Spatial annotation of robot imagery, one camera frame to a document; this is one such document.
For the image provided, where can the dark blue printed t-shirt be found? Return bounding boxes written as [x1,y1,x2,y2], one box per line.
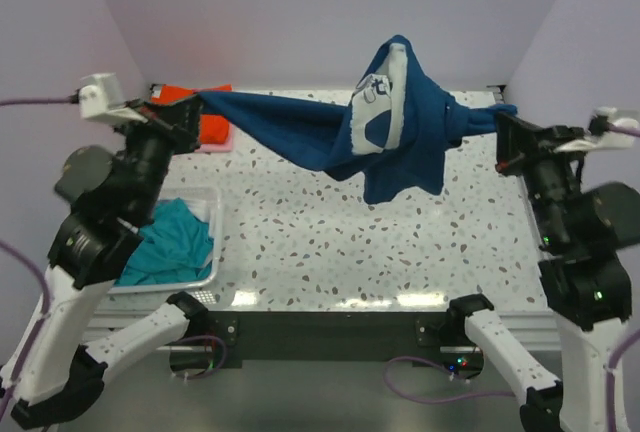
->
[198,35,496,205]

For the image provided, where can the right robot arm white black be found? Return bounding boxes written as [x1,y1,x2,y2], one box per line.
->
[441,107,639,431]

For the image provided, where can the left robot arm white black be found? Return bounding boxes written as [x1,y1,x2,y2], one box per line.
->
[1,97,208,430]

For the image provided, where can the folded orange t-shirt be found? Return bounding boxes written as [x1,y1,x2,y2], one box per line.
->
[151,84,231,146]

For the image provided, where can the folded pink t-shirt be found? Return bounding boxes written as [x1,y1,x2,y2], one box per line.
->
[196,129,235,153]

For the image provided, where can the teal t-shirt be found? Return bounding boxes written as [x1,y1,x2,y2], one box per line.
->
[115,198,214,287]

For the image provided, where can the white plastic laundry basket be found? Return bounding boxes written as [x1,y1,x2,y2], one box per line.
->
[110,187,224,295]

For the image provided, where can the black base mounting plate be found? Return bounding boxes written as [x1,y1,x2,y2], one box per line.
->
[170,311,485,376]

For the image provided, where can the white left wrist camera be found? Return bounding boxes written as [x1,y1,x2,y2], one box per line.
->
[78,73,146,127]

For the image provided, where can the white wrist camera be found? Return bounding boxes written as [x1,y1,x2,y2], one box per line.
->
[78,73,146,127]
[555,107,639,153]

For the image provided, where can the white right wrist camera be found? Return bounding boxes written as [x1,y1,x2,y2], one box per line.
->
[555,107,639,153]

